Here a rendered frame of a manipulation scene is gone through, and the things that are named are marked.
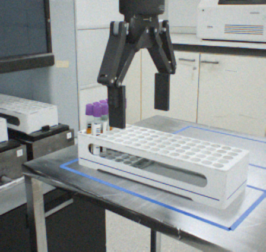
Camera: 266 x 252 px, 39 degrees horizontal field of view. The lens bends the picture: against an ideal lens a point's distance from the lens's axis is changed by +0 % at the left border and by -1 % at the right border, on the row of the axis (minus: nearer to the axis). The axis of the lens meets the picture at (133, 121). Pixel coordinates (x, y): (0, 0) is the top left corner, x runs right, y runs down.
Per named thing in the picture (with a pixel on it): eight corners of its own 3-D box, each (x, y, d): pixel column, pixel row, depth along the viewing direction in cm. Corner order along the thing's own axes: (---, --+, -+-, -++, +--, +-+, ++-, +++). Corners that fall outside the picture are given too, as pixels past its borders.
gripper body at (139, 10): (146, -13, 54) (145, 51, 57) (175, -10, 61) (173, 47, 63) (107, -11, 58) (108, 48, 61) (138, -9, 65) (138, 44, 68)
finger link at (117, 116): (125, 85, 58) (122, 86, 57) (126, 128, 60) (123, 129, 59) (110, 83, 60) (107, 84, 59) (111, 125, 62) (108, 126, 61)
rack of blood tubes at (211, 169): (76, 163, 71) (75, 132, 69) (110, 148, 79) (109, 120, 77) (224, 210, 54) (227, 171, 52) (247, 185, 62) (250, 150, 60)
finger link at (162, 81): (154, 72, 70) (156, 72, 70) (154, 109, 72) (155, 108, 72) (168, 74, 68) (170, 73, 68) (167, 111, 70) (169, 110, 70)
